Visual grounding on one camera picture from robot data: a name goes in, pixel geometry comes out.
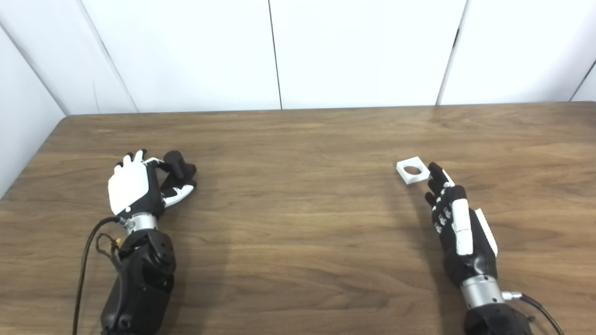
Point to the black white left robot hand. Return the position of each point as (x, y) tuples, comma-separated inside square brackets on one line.
[(128, 186)]

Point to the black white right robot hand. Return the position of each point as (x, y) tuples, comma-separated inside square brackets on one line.
[(461, 232)]

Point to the black peg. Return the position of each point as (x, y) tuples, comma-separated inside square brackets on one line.
[(179, 167)]

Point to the white square piece with hole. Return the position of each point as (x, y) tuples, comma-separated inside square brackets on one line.
[(406, 177)]

